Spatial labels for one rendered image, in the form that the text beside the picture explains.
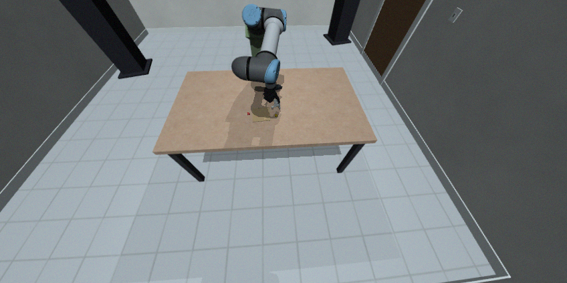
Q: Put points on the beige flat mat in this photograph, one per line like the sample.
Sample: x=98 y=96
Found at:
x=261 y=114

